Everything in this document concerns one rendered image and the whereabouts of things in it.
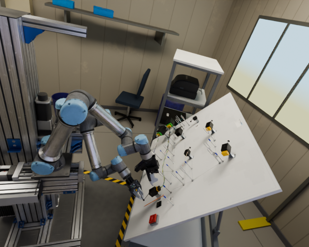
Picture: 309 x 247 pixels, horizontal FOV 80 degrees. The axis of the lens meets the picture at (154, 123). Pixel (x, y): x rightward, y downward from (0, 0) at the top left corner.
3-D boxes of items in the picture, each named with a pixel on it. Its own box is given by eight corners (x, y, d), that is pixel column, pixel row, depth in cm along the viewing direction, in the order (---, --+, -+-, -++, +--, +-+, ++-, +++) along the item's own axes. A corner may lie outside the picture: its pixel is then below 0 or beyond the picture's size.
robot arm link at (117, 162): (115, 157, 140) (120, 153, 133) (124, 168, 139) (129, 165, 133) (108, 162, 134) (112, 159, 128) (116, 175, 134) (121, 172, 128)
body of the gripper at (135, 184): (133, 193, 127) (123, 178, 127) (130, 192, 134) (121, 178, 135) (141, 185, 130) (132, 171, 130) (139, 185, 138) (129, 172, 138)
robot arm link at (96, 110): (66, 90, 105) (123, 138, 132) (61, 99, 96) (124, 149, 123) (80, 78, 103) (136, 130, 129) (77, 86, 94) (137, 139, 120)
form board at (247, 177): (153, 140, 225) (152, 139, 225) (231, 93, 180) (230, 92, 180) (125, 241, 125) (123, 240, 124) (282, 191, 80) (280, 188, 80)
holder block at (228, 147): (237, 145, 118) (229, 136, 115) (235, 159, 110) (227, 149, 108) (230, 147, 121) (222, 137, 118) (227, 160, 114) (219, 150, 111)
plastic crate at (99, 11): (112, 16, 301) (113, 10, 296) (113, 18, 285) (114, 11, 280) (93, 12, 291) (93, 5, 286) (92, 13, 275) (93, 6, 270)
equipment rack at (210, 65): (138, 183, 274) (173, 58, 176) (146, 156, 325) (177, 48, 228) (171, 192, 273) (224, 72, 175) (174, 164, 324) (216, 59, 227)
